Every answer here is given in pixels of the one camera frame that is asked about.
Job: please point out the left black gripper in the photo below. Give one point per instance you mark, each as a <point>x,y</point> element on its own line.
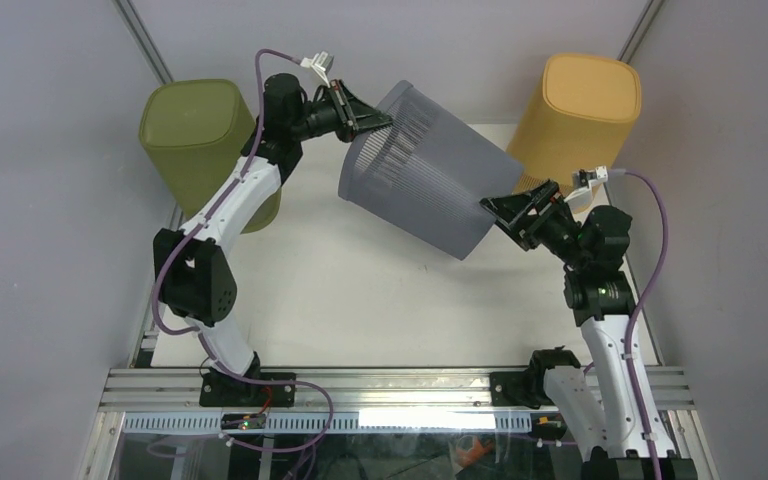
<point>362,116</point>

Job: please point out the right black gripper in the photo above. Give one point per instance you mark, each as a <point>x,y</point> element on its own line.
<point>509,209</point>

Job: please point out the grey plastic basket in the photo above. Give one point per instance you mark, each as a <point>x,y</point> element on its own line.
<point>427,173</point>

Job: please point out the yellow plastic basket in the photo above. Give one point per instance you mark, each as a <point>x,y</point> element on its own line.
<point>579,116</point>

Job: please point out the green plastic basket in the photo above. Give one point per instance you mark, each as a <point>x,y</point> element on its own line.
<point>193,132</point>

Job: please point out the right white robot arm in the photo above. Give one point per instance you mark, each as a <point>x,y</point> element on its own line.
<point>618,431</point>

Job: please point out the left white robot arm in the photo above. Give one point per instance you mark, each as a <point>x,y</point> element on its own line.
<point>195,290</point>

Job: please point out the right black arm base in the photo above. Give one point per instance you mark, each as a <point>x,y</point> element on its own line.
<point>525,388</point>

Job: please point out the orange object under table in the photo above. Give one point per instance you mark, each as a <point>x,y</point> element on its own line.
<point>471,448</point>

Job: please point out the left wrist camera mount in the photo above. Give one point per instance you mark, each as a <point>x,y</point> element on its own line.
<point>319,66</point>

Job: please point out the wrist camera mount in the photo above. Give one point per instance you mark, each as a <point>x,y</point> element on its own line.
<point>584,184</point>
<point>319,66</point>

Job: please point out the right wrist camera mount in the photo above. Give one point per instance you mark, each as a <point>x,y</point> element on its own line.
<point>584,184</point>

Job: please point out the white slotted cable duct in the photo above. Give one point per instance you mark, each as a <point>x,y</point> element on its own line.
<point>364,421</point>

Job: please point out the aluminium front rail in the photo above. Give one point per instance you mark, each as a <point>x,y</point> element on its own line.
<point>185,389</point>

